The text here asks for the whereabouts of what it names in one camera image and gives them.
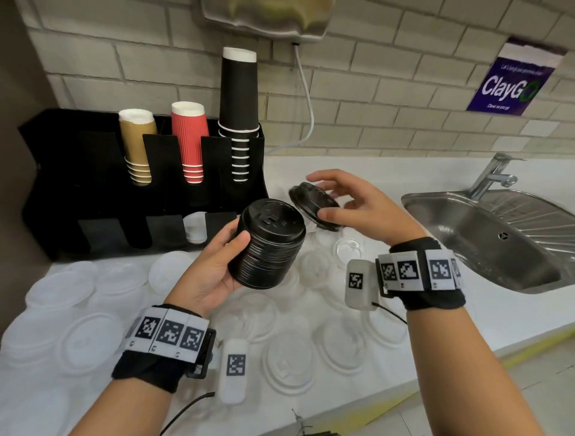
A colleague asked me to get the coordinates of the person's left hand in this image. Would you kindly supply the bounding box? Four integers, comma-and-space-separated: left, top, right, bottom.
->
164, 219, 252, 317

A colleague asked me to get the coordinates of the person's right hand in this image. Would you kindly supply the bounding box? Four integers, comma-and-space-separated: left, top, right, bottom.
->
306, 169, 416, 247

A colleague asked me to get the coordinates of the single black cup lid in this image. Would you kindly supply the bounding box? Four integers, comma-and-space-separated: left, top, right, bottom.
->
288, 181, 344, 233

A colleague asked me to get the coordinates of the stack of black lids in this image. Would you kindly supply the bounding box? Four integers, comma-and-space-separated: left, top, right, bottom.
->
227, 198, 307, 290

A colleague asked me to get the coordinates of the pile of white cup lids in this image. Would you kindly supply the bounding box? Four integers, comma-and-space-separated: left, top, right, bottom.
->
0, 211, 410, 436

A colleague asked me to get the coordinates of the black cup and lid organizer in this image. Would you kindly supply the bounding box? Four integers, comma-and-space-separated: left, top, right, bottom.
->
17, 107, 270, 261

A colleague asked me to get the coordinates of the person's left forearm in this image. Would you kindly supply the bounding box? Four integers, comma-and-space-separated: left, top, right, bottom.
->
69, 377, 180, 436

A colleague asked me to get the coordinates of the person's right forearm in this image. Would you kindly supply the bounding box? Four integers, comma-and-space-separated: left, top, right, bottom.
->
406, 301, 547, 436

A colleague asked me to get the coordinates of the left marker wristband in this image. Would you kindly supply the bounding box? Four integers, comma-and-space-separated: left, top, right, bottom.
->
111, 304, 217, 395

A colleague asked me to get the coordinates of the marker wristband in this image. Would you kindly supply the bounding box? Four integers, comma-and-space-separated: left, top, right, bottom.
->
376, 237, 467, 311
111, 304, 217, 395

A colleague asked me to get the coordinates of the right marker wristband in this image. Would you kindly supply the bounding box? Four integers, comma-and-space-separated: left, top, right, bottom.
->
376, 237, 467, 311

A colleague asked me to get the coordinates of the steel sink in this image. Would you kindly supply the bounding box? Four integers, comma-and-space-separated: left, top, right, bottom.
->
401, 188, 575, 295

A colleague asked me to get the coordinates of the steel faucet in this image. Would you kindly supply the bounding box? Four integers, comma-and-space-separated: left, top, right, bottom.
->
467, 152, 526, 201

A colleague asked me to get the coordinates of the stack of red paper cups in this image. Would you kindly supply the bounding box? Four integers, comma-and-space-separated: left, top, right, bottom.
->
170, 101, 210, 185

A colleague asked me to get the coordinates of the stack of gold paper cups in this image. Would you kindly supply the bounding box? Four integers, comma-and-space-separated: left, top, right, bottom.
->
118, 108, 158, 187

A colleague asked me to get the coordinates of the stack of black paper cups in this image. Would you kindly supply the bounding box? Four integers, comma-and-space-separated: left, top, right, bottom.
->
217, 46, 261, 183

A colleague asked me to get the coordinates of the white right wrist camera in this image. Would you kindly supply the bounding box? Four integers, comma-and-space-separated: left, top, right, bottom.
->
344, 259, 379, 311

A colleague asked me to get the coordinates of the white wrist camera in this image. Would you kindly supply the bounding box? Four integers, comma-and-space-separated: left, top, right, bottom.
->
217, 337, 250, 405
344, 259, 379, 311

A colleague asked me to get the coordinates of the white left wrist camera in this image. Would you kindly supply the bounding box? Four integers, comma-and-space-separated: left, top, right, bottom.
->
217, 337, 250, 405

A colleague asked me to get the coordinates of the black right camera cable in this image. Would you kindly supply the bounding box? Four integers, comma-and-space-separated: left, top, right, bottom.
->
371, 301, 408, 325

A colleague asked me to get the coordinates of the black camera cable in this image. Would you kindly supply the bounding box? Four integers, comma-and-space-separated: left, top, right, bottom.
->
371, 301, 408, 325
159, 391, 216, 436

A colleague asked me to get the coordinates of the white power cable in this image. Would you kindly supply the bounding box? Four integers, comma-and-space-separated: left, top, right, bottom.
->
265, 43, 314, 156

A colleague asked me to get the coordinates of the black left camera cable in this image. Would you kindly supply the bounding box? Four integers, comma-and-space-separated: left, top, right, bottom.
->
159, 391, 216, 436

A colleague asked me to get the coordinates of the purple wall sign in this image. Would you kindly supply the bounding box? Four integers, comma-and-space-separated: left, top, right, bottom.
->
465, 37, 569, 117

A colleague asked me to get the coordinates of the black chest camera mount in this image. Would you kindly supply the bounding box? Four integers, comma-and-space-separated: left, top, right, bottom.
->
290, 408, 340, 436

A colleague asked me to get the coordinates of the steel wall dispenser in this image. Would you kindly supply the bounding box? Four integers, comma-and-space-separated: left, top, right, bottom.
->
199, 0, 337, 43

